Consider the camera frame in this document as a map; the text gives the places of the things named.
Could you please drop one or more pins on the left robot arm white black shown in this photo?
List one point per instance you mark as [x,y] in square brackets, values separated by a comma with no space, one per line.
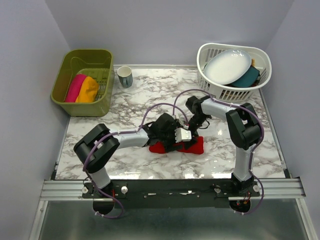
[96,148]

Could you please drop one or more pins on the red t shirt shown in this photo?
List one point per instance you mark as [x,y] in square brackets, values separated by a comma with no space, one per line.
[196,146]

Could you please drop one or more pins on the pink rolled t shirt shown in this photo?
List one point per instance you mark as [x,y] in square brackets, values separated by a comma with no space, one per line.
[74,88]

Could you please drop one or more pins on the white plastic dish basket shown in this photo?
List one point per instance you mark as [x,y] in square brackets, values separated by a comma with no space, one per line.
[259,58]

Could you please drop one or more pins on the teal plate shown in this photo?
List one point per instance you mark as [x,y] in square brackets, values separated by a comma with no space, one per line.
[246,80]

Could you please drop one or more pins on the aluminium frame rail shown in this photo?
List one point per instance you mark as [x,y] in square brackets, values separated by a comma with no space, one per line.
[72,190]

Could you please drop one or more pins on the grey white mug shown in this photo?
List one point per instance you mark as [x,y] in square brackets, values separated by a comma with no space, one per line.
[125,76]

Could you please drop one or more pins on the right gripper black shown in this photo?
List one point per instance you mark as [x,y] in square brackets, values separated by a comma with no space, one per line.
[194,134]

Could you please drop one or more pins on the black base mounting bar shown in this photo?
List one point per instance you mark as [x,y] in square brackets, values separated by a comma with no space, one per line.
[172,193]

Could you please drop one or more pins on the white oval plate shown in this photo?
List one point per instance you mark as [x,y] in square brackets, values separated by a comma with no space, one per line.
[228,66]

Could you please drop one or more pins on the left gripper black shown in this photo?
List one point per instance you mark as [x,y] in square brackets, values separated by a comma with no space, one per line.
[169,147]

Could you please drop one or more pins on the olive green plastic bin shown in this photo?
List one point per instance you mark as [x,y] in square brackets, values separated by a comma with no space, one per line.
[95,63]

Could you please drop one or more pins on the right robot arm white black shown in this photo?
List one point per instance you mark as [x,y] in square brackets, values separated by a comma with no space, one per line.
[245,131]

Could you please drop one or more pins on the dark brown dish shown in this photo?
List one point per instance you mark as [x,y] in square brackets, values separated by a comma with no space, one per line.
[256,82]

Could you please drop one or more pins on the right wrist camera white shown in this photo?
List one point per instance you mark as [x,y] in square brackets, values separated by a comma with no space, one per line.
[180,118]

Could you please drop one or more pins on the orange rolled t shirt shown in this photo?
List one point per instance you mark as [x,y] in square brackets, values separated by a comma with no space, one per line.
[88,91]

